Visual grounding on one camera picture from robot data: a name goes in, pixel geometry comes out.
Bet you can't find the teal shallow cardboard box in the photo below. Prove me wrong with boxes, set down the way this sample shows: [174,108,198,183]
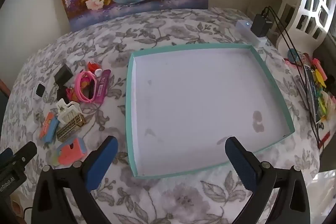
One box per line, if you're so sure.
[126,43,296,178]

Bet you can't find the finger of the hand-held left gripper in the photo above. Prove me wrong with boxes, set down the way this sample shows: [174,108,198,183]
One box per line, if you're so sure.
[0,141,37,166]

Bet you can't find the brown pink dog toy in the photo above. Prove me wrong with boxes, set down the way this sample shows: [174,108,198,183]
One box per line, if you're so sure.
[66,77,91,100]

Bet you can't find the black toy car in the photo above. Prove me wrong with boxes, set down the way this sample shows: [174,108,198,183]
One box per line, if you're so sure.
[56,84,69,104]

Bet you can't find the tan tape roll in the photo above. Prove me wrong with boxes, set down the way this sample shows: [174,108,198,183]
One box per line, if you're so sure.
[9,194,23,218]

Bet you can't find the pale green plastic piece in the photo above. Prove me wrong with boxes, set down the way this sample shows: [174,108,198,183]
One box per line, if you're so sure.
[47,149,62,165]

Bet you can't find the pink smartwatch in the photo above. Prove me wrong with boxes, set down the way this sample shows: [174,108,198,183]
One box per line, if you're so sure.
[67,70,97,104]

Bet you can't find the black plugged power adapter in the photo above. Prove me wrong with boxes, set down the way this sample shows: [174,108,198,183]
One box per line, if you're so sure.
[251,6,273,38]

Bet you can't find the black wall charger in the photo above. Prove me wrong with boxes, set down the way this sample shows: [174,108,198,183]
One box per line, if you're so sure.
[54,64,74,85]

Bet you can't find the white lattice chair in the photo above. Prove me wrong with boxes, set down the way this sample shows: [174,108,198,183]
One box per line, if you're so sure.
[276,0,336,51]

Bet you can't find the white smartwatch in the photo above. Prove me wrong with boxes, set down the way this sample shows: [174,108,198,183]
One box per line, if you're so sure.
[33,80,47,101]

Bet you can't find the colourful round container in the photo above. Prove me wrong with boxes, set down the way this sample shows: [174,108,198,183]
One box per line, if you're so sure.
[286,49,302,63]

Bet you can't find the red white small tube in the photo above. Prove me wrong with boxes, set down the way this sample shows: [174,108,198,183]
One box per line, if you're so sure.
[88,61,101,75]

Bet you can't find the orange blue card pack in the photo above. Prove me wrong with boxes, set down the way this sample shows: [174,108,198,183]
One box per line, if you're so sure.
[39,112,59,143]

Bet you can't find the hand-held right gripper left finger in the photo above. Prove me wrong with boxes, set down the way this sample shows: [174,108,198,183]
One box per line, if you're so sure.
[31,135,119,224]

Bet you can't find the white ribbed plastic piece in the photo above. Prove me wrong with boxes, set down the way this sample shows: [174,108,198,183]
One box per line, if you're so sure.
[56,98,82,123]

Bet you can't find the pile of colourful stationery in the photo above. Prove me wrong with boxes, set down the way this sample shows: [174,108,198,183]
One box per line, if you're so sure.
[311,57,336,119]

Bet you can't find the dark glass cabinet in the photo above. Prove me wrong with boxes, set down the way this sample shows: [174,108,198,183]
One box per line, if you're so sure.
[0,94,8,130]

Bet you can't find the black cable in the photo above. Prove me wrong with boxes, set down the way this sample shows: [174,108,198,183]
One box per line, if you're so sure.
[269,6,322,147]
[264,6,319,147]

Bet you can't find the white power strip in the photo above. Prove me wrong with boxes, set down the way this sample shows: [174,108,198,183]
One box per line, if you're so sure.
[235,20,267,47]

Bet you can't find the pink purple flat stick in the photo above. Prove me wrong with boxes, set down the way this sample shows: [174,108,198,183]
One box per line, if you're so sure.
[95,69,111,104]

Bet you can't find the grey floral blanket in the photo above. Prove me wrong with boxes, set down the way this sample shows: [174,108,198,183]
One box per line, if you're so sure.
[5,7,321,224]

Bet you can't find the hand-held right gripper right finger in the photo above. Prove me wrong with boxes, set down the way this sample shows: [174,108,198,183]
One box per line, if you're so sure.
[224,136,311,224]

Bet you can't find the gold patterned rectangular case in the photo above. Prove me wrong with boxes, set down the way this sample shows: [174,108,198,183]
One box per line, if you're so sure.
[56,114,87,143]

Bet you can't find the dark blue book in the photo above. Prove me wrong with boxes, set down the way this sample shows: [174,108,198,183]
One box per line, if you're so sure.
[304,65,322,122]

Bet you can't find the reddish wooden post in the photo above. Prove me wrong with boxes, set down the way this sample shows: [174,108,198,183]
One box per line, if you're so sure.
[0,80,11,98]

